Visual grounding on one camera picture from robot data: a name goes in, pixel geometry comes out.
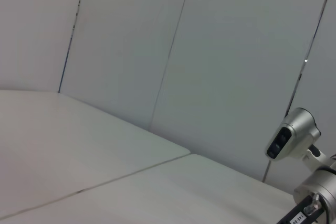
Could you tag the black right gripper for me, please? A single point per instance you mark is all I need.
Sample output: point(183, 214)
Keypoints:
point(294, 216)

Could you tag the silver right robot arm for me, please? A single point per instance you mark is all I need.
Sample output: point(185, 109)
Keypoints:
point(321, 186)

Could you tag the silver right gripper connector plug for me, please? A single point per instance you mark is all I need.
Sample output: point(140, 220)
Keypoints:
point(312, 206)

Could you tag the white right camera mount bracket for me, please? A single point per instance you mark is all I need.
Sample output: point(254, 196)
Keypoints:
point(316, 157)

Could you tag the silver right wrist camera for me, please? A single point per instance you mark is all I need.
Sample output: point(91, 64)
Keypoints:
point(294, 132)

